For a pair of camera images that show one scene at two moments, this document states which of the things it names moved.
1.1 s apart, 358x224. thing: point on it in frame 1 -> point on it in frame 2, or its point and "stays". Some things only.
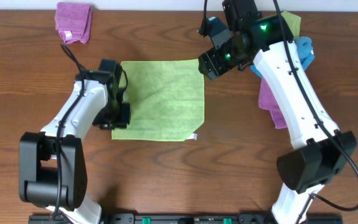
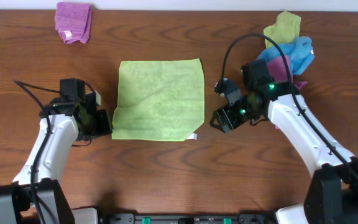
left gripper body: (110, 123) -> (103, 122)
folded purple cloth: (73, 21) stays
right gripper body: (207, 65) -> (225, 118)
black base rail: (189, 218) stays
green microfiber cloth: (166, 98) stays
